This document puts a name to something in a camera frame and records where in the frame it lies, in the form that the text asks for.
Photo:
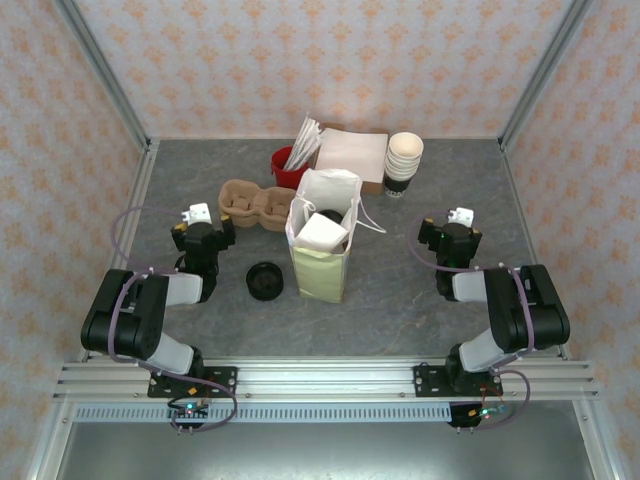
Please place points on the white paper wrapped straw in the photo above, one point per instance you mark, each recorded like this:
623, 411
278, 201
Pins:
306, 142
299, 137
312, 147

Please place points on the red cup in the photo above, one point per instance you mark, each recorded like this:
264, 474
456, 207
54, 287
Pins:
285, 172

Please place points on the white paper napkin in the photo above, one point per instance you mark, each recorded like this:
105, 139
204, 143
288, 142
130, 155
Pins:
320, 232

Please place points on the aluminium frame post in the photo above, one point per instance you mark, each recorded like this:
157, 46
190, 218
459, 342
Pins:
102, 70
545, 70

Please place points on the black printed paper cup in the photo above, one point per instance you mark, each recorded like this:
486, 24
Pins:
397, 187

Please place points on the left control board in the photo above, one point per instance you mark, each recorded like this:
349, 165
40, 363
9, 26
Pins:
189, 411

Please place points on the black plastic cup lid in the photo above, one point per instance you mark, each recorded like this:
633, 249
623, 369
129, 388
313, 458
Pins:
331, 216

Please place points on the brown cardboard napkin box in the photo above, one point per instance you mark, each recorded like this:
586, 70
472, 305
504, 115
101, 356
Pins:
372, 188

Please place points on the black left mount plate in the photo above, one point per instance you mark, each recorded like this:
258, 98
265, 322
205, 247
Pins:
222, 382

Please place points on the stack of paper cups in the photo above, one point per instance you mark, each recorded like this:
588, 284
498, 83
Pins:
406, 145

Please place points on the control board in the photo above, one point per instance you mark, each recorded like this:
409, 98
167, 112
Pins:
477, 414
189, 411

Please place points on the right control board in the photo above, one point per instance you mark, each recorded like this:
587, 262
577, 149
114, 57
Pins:
477, 414

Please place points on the black mount plate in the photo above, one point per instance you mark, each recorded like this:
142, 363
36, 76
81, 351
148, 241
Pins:
222, 382
430, 382

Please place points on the cream paper cup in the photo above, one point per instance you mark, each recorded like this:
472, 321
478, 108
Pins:
401, 175
402, 168

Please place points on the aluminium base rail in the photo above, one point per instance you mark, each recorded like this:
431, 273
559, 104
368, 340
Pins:
325, 377

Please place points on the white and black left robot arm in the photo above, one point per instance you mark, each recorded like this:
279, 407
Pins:
125, 310

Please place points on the black right mount plate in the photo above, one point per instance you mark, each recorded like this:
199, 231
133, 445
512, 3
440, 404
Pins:
430, 382

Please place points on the black cup lid stack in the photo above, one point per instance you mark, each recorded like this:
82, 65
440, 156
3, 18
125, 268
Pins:
265, 281

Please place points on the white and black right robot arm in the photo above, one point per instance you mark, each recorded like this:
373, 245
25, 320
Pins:
530, 310

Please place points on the printed white paper bag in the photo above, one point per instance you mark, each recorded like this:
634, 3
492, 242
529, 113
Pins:
320, 280

